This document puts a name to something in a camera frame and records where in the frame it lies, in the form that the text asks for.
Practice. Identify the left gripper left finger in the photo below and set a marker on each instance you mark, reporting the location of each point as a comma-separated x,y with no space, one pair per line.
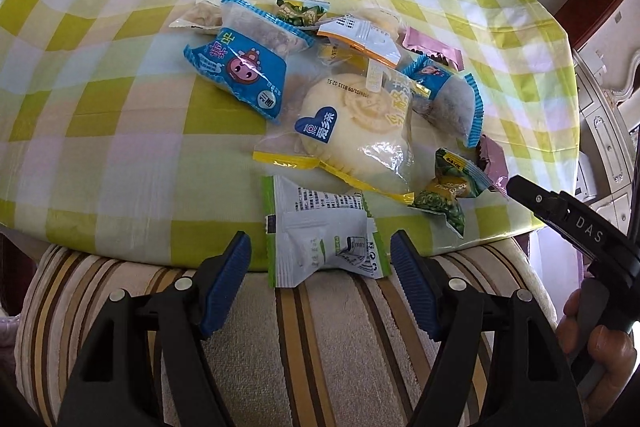
112,383

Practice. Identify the green checkered tablecloth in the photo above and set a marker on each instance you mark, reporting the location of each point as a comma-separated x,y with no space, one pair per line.
142,129

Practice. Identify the striped upholstered chair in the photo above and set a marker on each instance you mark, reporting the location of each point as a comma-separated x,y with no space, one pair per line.
338,350

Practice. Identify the beige dumpling snack packet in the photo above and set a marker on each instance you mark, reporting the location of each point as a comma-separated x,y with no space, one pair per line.
204,17

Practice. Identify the blue cartoon snack packet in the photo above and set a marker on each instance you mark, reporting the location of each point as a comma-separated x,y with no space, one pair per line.
247,57

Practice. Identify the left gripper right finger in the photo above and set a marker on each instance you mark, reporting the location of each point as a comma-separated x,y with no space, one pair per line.
529,381

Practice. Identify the right hand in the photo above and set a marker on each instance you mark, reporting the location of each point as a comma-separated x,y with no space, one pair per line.
614,350

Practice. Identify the white green snack packet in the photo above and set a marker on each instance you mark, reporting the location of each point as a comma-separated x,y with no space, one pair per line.
309,230

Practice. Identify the round bun clear package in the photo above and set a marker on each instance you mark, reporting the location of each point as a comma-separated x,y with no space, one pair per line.
352,120

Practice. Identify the ornate white sideboard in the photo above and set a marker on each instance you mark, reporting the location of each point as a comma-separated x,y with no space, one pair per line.
606,156

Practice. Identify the dark green candy packet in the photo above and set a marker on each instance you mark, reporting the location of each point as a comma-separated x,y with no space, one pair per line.
303,14

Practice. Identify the pink candy wrapper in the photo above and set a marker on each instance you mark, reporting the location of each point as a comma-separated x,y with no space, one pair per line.
417,42
490,159

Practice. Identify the white orange snack packet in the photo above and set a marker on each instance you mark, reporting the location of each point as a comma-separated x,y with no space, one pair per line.
362,36

